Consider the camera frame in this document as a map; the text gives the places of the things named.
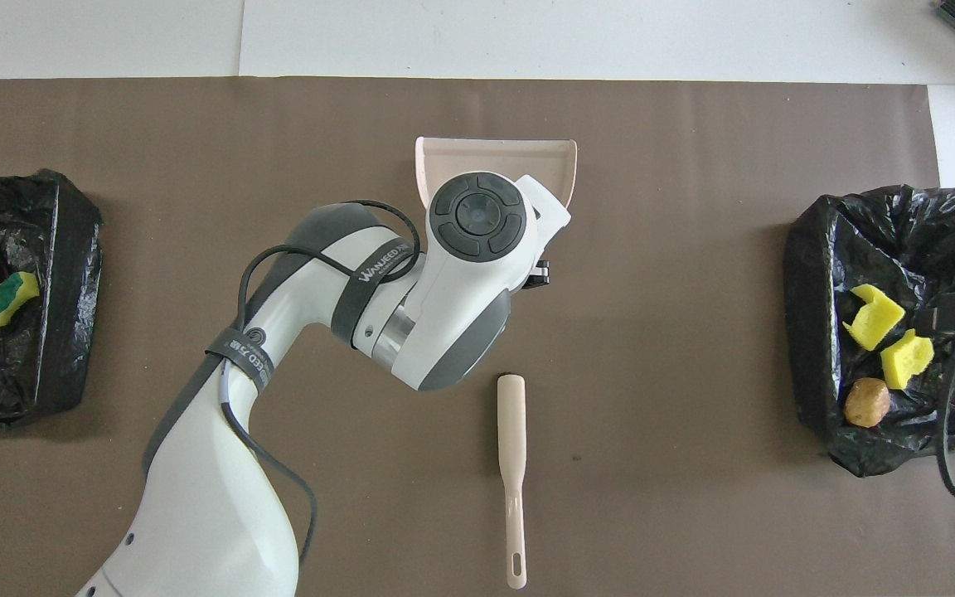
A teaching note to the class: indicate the chunky yellow sponge piece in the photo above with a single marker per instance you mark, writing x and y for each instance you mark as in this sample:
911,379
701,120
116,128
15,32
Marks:
907,358

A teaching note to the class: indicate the long notched yellow sponge piece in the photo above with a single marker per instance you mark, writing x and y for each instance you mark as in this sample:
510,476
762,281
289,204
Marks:
874,318

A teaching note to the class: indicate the brown potato-like lump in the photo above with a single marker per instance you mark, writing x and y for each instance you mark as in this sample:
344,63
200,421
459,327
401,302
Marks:
867,403

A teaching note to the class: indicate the beige plastic dustpan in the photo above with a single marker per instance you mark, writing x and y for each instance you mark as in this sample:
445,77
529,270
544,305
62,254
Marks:
453,157

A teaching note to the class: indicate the beige brush with black bristles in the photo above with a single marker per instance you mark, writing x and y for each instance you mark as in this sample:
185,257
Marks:
511,448

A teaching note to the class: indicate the small yellow sponge piece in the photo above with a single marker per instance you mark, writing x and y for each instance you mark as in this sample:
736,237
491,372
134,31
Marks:
12,297

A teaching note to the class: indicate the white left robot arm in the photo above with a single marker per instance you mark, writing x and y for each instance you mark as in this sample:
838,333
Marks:
444,282

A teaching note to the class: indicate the crumpled black bag lined bin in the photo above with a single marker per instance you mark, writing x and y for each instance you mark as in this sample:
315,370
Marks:
859,249

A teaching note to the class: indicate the smooth black bag lined bin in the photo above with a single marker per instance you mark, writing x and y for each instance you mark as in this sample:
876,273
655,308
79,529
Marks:
55,249

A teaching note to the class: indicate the brown paper table mat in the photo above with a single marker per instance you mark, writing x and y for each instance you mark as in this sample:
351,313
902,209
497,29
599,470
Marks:
693,497

